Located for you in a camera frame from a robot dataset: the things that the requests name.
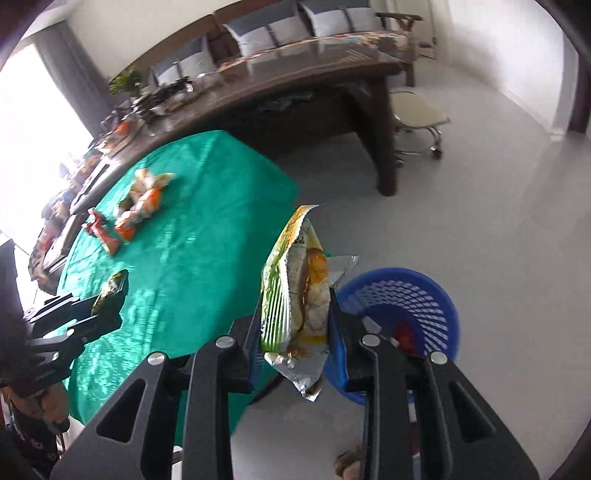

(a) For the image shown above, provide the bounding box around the grey pillow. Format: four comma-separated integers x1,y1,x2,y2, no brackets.
222,0,310,57
148,36,216,86
298,0,382,37

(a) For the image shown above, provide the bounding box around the grey curtain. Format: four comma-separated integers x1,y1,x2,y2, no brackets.
32,21,115,138

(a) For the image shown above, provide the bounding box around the potted green plant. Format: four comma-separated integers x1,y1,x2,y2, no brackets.
108,66,143,104

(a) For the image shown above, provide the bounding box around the yellow green chip bag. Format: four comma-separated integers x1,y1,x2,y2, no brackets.
259,205,359,402

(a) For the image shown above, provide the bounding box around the red plastic net bag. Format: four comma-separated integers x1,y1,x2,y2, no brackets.
394,321,423,356

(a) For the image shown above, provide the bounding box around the fruit tray with orange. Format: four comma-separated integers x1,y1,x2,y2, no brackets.
99,113,140,150

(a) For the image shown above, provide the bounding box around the person's left hand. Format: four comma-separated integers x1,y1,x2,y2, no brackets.
3,383,69,425

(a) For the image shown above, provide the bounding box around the brown wooden sofa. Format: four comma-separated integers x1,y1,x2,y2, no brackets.
121,1,422,87

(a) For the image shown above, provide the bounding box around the dark wooden coffee table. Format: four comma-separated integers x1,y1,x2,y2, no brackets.
71,38,402,213

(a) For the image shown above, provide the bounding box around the green tablecloth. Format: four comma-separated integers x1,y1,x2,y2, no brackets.
58,131,298,423

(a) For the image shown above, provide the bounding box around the grey pillow far right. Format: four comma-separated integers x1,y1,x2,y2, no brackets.
298,0,382,37

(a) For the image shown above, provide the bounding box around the beige rolling stool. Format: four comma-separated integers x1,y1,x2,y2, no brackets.
390,90,451,161

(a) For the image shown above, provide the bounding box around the white red paper bag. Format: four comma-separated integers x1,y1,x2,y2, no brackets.
130,169,175,194

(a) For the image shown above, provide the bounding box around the green snack wrapper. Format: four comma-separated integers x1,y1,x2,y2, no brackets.
91,269,129,315

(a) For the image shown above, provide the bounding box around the glass bowl of dark fruit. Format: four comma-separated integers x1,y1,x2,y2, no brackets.
134,77,193,115

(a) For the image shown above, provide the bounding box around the dark red slipper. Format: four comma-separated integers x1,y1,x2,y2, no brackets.
334,445,365,480

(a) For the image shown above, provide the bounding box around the red snack packet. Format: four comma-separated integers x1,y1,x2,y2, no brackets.
82,209,120,257

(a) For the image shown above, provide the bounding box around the orange white plastic bag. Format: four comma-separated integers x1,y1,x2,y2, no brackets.
114,188,162,242

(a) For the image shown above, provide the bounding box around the blue plastic trash basket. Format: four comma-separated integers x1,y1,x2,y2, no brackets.
322,267,462,407

